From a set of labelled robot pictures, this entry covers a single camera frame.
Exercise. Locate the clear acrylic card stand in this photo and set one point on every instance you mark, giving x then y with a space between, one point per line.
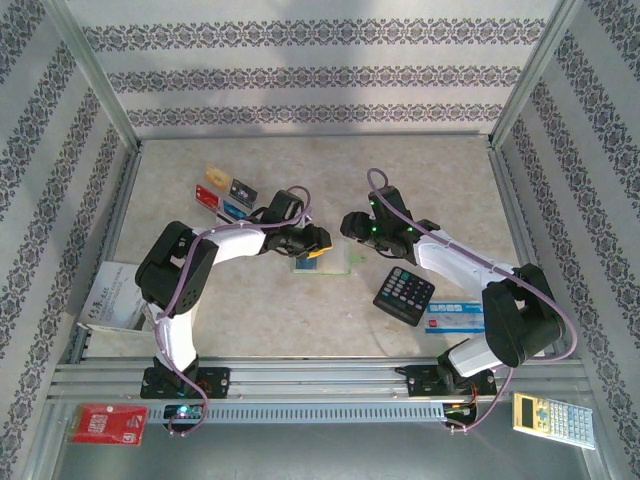
217 214

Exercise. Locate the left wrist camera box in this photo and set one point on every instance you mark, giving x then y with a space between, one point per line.
285 205

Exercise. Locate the black desk calculator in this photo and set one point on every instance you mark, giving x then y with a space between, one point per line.
404 296

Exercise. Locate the red flat packet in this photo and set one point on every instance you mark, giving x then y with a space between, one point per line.
107 425

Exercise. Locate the aluminium frame post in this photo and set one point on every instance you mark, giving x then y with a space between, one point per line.
535 70
92 70

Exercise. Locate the white calligraphy gift box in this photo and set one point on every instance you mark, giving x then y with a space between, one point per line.
107 295

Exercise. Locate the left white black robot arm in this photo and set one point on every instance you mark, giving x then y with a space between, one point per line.
165 280

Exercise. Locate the blue white paper box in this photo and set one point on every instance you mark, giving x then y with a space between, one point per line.
452 320

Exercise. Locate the long aluminium mounting rail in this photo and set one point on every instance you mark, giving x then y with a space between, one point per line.
320 380

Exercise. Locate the small circuit board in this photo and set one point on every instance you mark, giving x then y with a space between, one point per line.
185 411
457 411

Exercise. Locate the aluminium back rail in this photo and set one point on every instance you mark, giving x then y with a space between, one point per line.
310 135

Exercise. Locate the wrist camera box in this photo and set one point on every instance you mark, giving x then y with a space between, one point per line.
392 202
285 205

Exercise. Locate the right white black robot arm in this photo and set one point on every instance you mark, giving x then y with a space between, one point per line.
520 320

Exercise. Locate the yellow grey scientific calculator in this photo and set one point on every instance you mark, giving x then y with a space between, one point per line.
552 420

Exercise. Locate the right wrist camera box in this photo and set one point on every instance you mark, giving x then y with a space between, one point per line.
392 202

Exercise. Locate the red bank card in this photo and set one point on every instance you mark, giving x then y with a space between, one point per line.
207 196

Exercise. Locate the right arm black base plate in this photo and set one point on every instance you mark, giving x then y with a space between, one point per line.
425 381

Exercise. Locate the gold bank card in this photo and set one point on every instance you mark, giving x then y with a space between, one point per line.
217 176

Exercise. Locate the aluminium side rail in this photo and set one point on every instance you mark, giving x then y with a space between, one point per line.
120 210
512 210

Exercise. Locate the green card holder wallet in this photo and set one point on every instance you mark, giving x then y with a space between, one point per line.
332 260

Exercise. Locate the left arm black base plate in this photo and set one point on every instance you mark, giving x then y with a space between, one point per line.
215 382

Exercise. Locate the light blue bank card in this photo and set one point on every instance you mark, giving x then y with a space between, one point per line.
235 210

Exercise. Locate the black bank card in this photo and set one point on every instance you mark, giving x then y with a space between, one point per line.
243 192

